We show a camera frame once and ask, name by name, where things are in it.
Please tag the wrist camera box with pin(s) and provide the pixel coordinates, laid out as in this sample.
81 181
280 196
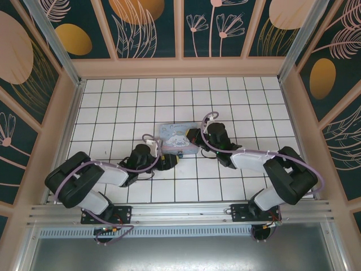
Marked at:
210 122
154 146

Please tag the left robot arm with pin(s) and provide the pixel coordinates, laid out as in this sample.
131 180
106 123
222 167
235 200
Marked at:
76 180

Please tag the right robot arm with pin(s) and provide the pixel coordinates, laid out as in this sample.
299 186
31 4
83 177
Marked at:
290 175

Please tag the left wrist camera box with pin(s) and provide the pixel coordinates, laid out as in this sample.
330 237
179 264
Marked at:
154 146

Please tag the small controller circuit board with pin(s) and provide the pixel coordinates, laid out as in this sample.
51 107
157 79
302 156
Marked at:
272 225
105 230

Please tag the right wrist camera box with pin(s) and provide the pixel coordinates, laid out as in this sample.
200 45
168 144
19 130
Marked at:
210 122

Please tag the aluminium corner post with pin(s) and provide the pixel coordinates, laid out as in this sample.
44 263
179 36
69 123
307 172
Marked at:
287 69
74 77

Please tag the grey metal panel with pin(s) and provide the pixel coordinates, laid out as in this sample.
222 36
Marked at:
183 254

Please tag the pastel blue zipper pouch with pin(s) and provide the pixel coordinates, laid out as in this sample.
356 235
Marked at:
175 137

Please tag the aluminium mounting rail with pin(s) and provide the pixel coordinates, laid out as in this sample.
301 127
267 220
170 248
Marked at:
183 213

